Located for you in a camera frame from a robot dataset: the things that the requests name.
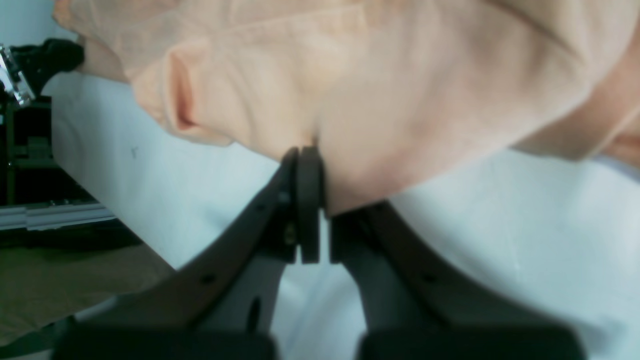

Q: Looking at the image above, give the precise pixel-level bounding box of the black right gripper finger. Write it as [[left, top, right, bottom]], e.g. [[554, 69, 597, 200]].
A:
[[52, 146, 323, 360], [330, 202, 586, 360]]

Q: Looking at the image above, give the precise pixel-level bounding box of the image-left right gripper black finger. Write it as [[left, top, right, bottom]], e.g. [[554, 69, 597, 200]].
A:
[[10, 38, 85, 96]]

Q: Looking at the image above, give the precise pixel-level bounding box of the peach T-shirt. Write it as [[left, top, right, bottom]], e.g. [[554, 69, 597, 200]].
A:
[[53, 0, 639, 214]]

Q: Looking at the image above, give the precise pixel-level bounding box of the aluminium table frame rail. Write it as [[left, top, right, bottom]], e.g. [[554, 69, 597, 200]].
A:
[[0, 202, 117, 231]]

